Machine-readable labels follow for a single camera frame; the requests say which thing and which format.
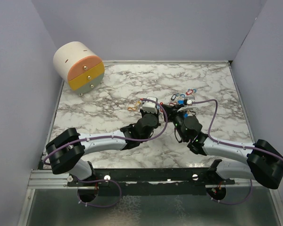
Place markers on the red key tag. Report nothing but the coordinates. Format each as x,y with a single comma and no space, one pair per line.
189,92

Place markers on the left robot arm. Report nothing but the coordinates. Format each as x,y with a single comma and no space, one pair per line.
65,151

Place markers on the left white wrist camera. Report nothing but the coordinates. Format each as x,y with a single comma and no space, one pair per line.
150,107

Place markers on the black mounting base bar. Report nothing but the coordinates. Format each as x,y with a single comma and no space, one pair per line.
114,189

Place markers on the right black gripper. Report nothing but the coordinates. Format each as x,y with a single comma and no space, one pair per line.
171,112

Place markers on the round three-drawer storage box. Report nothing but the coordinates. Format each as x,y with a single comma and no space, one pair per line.
79,67

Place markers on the orange S carabiner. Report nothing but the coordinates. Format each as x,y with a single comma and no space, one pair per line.
132,109

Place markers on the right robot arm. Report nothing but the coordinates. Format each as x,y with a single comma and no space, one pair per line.
258,161

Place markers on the black key tag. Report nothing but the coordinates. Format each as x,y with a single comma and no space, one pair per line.
173,97

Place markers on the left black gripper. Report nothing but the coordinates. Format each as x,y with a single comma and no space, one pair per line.
143,113

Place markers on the aluminium rail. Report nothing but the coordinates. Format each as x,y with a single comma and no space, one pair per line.
49,179

